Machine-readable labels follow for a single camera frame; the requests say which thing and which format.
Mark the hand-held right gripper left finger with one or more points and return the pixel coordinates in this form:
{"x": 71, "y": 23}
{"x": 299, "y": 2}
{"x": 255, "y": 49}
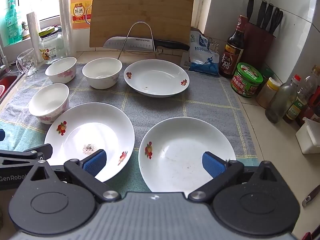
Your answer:
{"x": 95, "y": 162}

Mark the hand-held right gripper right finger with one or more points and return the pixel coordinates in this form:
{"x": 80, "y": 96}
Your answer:
{"x": 212, "y": 165}

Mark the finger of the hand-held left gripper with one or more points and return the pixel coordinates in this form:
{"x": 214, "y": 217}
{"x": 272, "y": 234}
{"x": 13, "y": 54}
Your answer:
{"x": 2, "y": 135}
{"x": 46, "y": 151}

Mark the white floral plate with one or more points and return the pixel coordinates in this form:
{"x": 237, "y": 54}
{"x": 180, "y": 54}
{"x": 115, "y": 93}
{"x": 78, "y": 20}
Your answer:
{"x": 155, "y": 77}
{"x": 87, "y": 130}
{"x": 180, "y": 150}

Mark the white floral bowl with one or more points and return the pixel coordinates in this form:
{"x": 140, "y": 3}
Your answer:
{"x": 47, "y": 100}
{"x": 61, "y": 67}

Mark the white ceramic bowl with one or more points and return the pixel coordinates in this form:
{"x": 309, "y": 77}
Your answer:
{"x": 102, "y": 70}

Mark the steel sink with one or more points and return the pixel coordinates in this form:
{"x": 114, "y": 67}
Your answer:
{"x": 7, "y": 80}

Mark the metal faucet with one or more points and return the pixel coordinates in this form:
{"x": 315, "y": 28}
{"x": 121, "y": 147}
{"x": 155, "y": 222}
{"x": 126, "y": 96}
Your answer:
{"x": 3, "y": 60}

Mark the clear glass mug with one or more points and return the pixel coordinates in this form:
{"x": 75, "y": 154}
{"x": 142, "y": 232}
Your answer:
{"x": 27, "y": 62}

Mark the grey checked dish mat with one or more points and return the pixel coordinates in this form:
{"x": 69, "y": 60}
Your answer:
{"x": 160, "y": 107}

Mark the yellow cap spice jar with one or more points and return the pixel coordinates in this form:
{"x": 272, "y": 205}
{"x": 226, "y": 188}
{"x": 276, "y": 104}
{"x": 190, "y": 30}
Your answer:
{"x": 266, "y": 95}

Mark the green lid sauce jar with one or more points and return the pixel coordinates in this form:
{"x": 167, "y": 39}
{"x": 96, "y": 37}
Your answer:
{"x": 246, "y": 82}

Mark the red cap glass bottle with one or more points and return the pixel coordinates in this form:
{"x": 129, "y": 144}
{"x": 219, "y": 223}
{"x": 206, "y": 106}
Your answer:
{"x": 277, "y": 102}

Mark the glass jar green lid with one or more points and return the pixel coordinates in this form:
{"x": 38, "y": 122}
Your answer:
{"x": 51, "y": 50}

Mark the white plastic box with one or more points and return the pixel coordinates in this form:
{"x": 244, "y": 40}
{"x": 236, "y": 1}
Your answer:
{"x": 308, "y": 137}

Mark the green label oil bottle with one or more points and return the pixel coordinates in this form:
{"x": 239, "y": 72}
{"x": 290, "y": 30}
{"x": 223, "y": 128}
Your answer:
{"x": 297, "y": 105}

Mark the white blue salt bag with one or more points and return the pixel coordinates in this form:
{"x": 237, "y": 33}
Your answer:
{"x": 202, "y": 60}

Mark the dark green cap jar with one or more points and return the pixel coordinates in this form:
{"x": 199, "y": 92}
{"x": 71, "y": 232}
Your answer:
{"x": 267, "y": 73}

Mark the small potted plant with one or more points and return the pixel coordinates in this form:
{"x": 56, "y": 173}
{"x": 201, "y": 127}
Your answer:
{"x": 24, "y": 28}

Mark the short plastic wrap roll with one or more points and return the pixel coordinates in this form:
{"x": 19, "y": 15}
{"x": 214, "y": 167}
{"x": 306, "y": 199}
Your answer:
{"x": 33, "y": 30}

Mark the green dish soap bottle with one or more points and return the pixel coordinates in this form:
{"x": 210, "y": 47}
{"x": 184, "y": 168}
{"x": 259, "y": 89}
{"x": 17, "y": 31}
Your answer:
{"x": 12, "y": 25}

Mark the dark vinegar bottle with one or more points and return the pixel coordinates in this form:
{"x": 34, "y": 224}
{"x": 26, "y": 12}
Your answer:
{"x": 231, "y": 55}

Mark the red sauce bottle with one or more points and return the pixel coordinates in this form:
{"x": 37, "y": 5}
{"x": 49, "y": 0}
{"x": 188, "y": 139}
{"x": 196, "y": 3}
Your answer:
{"x": 313, "y": 106}

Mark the dark red knife block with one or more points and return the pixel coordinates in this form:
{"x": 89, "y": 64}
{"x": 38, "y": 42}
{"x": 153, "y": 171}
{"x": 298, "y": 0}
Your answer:
{"x": 260, "y": 45}

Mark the tall plastic wrap roll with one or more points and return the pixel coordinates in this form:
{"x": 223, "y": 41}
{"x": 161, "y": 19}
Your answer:
{"x": 65, "y": 17}

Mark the yellow cooking wine jug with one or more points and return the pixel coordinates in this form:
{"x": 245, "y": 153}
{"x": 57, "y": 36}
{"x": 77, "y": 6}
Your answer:
{"x": 78, "y": 10}

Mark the bamboo cutting board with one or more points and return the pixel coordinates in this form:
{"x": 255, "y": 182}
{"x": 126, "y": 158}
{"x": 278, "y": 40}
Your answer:
{"x": 140, "y": 10}

